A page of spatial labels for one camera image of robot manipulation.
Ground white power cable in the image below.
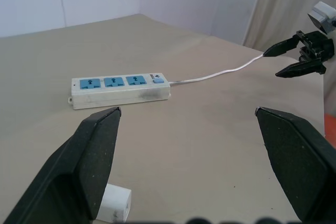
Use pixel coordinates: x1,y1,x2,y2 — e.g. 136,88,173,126
169,52,265,87

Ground beige curtain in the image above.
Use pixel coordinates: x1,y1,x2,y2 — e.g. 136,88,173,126
241,0,336,59

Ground white power strip blue sockets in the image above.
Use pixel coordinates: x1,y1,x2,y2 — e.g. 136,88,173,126
67,72,172,111

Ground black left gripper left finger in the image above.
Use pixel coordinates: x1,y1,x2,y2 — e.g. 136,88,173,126
4,106,122,224

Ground white plug adapter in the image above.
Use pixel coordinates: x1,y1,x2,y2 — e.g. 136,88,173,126
96,184,132,222

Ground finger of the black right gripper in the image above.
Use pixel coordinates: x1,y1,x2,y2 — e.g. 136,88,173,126
275,58,324,79
262,36,300,57

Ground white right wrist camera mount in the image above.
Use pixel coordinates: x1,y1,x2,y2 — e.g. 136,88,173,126
307,1,336,35

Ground orange object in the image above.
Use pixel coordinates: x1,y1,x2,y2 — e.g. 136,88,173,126
324,113,336,148

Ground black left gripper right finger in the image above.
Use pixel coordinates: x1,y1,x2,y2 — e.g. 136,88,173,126
255,106,336,224

